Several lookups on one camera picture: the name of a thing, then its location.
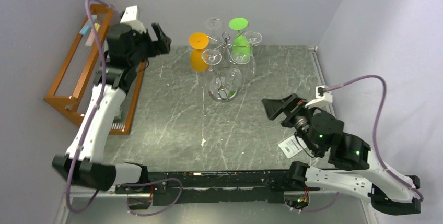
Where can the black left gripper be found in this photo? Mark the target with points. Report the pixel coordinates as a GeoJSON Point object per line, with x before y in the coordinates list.
{"type": "Point", "coordinates": [158, 48]}

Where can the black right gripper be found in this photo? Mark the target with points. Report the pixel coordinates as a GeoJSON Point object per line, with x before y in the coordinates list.
{"type": "Point", "coordinates": [290, 110]}

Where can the orange plastic wine glass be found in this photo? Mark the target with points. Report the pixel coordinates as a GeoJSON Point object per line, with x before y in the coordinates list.
{"type": "Point", "coordinates": [198, 41]}

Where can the clear stemmed wine glass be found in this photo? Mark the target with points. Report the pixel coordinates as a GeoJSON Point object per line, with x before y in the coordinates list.
{"type": "Point", "coordinates": [212, 57]}

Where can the green plastic wine glass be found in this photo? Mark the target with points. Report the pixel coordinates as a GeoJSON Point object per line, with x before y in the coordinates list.
{"type": "Point", "coordinates": [239, 39]}

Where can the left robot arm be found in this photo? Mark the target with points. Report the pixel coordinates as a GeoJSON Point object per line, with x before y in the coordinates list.
{"type": "Point", "coordinates": [82, 164]}

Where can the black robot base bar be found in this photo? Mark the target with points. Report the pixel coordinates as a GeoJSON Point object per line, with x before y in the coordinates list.
{"type": "Point", "coordinates": [217, 186]}

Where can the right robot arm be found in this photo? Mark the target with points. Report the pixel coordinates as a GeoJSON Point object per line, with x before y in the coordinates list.
{"type": "Point", "coordinates": [388, 191]}

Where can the chrome wine glass rack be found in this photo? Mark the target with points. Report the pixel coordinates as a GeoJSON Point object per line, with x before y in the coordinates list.
{"type": "Point", "coordinates": [218, 87]}

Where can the white printed package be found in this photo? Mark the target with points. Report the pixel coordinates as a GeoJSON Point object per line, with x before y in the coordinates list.
{"type": "Point", "coordinates": [292, 146]}

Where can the pastel toothbrush package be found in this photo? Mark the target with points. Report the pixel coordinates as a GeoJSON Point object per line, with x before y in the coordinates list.
{"type": "Point", "coordinates": [86, 30]}

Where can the orange wooden display shelf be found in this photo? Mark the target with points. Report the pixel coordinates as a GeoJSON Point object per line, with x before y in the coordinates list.
{"type": "Point", "coordinates": [71, 90]}

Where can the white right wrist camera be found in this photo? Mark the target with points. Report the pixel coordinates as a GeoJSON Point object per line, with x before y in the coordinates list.
{"type": "Point", "coordinates": [322, 98]}

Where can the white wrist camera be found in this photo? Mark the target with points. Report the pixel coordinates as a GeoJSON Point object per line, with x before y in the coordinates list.
{"type": "Point", "coordinates": [131, 17]}
{"type": "Point", "coordinates": [322, 98]}

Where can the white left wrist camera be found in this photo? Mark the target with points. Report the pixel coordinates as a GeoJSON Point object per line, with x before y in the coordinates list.
{"type": "Point", "coordinates": [131, 17]}

